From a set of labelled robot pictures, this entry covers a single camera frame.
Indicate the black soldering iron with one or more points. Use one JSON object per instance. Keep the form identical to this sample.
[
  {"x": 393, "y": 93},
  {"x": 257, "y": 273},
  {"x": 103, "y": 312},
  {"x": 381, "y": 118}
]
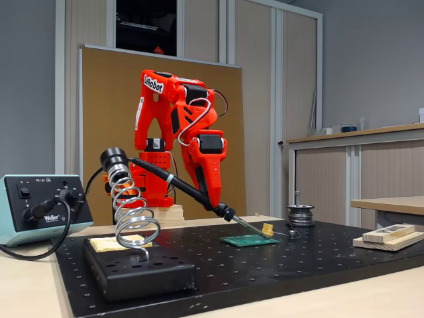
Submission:
[{"x": 185, "y": 187}]

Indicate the red robot arm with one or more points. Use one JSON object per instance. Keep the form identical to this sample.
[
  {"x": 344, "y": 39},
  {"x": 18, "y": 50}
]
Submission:
[{"x": 149, "y": 106}]

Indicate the green circuit board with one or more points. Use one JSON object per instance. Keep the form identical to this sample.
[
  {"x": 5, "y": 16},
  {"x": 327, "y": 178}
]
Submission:
[{"x": 245, "y": 242}]

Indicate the teal Weller soldering station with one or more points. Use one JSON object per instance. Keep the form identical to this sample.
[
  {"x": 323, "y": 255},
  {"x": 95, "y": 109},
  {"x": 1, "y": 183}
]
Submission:
[{"x": 36, "y": 189}]

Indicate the tall beige shutter cabinet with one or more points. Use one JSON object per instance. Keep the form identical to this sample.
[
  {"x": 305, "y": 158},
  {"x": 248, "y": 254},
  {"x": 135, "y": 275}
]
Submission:
[{"x": 255, "y": 99}]

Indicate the yellow power connector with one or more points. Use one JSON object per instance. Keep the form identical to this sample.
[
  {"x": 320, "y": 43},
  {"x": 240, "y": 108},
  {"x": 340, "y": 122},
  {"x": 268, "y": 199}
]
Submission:
[{"x": 267, "y": 228}]

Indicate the steel bolt through spool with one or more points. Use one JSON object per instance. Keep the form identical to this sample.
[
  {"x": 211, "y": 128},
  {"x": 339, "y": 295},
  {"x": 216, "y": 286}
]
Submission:
[{"x": 298, "y": 197}]

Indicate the small round metal magnet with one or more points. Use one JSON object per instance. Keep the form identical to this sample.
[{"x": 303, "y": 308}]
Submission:
[{"x": 292, "y": 234}]

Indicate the black perforated breadboard plate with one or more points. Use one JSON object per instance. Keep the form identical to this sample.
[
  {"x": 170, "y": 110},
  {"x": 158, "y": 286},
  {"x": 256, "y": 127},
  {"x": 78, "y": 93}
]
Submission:
[{"x": 265, "y": 268}]

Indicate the low cabinet with wooden top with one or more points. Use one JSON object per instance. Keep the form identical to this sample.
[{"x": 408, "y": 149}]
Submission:
[{"x": 321, "y": 179}]

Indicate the clear plastic container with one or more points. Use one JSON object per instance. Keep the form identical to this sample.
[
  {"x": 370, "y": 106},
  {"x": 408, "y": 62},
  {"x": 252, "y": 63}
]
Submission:
[{"x": 319, "y": 132}]

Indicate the black stand with spring holder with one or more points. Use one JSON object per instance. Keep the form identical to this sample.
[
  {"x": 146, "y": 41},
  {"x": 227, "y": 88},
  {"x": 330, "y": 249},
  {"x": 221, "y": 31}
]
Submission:
[{"x": 149, "y": 278}]

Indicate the yellow cleaning sponge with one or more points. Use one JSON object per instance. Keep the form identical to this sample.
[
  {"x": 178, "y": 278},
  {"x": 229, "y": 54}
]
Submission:
[{"x": 102, "y": 245}]

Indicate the black device inside cabinet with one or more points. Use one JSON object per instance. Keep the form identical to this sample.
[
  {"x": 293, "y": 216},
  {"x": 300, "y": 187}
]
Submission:
[{"x": 145, "y": 30}]

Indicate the wooden desk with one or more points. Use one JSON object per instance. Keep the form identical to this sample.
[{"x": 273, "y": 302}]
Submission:
[{"x": 391, "y": 203}]

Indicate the wooden plank with Kapla print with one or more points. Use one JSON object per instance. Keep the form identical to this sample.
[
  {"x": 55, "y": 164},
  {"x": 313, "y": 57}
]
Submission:
[{"x": 387, "y": 233}]

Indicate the plain wooden plank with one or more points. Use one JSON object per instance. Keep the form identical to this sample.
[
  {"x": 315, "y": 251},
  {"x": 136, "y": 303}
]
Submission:
[{"x": 397, "y": 245}]

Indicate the white box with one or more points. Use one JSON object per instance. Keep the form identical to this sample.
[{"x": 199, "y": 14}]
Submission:
[{"x": 421, "y": 116}]

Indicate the grey metal rail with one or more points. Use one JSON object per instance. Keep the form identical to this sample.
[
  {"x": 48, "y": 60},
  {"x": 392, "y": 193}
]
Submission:
[{"x": 313, "y": 112}]

